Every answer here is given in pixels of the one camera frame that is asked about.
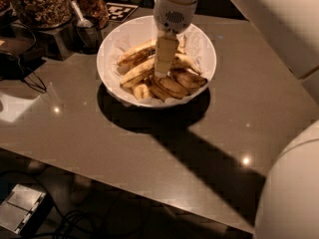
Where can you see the small front left banana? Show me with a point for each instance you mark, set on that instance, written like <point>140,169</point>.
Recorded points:
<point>141,91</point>

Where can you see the large glass nut jar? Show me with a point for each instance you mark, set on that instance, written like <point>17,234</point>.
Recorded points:
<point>42,14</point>

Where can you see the front centre banana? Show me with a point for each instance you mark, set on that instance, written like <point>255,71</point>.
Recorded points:
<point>171,87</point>

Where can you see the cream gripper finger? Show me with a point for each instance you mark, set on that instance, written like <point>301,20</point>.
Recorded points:
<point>166,46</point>

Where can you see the small front middle banana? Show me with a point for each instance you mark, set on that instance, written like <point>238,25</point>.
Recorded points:
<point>159,93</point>

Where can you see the white bowl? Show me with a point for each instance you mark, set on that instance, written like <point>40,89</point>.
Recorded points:
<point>133,34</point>

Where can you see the white plastic spoon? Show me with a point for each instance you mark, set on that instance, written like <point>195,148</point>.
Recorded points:
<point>82,22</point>

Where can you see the right brown-spotted banana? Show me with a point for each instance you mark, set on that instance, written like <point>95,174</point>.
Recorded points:
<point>187,79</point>

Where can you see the grey box on floor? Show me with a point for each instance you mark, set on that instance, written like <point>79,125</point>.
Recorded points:
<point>23,209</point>

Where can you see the metal jar stand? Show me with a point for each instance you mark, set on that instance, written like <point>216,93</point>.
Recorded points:
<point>59,43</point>

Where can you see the black white marker tag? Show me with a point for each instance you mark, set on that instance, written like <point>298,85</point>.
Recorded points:
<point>120,12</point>

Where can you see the black device with cable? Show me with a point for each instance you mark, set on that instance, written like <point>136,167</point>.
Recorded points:
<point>21,56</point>

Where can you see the white paper bowl liner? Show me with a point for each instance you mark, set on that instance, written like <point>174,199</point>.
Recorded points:
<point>199,47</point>

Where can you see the dark cup with spoon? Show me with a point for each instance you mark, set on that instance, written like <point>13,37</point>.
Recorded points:
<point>87,40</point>

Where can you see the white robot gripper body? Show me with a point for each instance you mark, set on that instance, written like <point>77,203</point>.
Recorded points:
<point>172,18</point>

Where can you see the long banana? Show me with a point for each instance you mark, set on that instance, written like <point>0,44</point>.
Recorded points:
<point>146,68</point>

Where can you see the small banana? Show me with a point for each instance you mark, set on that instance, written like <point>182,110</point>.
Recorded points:
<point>159,93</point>
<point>141,91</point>

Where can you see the top back banana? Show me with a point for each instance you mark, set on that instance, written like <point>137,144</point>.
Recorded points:
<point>143,51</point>

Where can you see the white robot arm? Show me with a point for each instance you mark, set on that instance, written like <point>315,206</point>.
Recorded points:
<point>289,202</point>

